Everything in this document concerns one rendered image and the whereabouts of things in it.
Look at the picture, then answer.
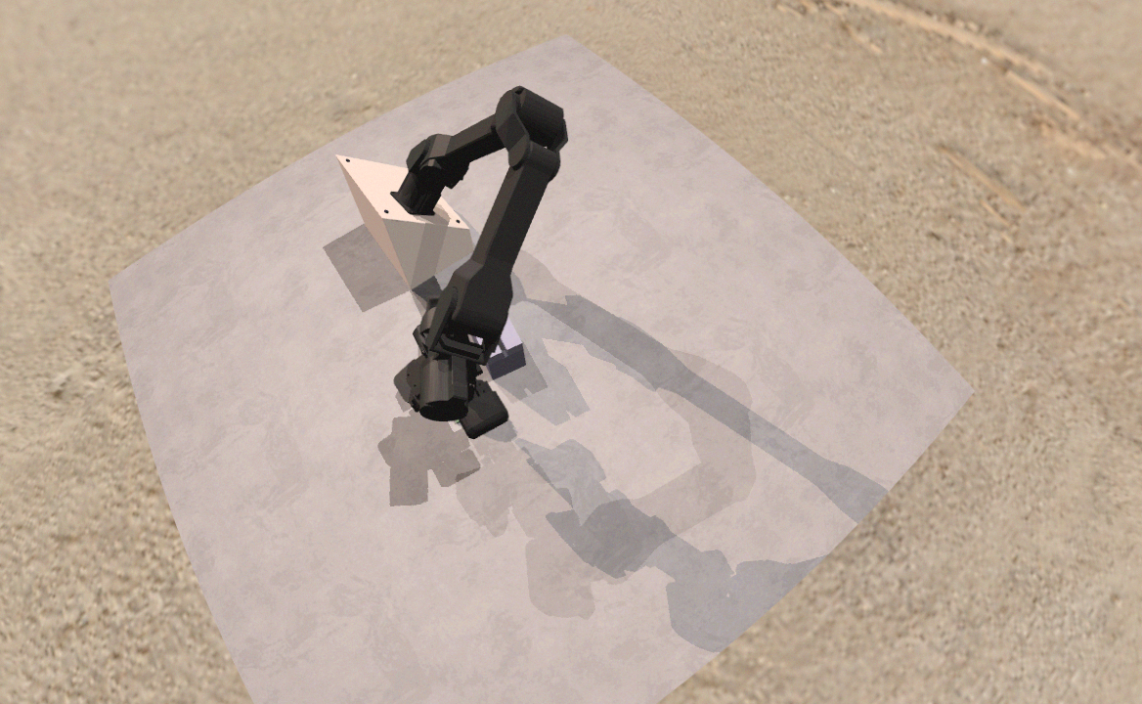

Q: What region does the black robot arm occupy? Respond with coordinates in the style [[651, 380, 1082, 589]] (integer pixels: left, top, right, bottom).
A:
[[389, 86, 568, 421]]

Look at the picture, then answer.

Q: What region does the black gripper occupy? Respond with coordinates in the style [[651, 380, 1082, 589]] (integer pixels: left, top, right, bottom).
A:
[[413, 325, 509, 439]]

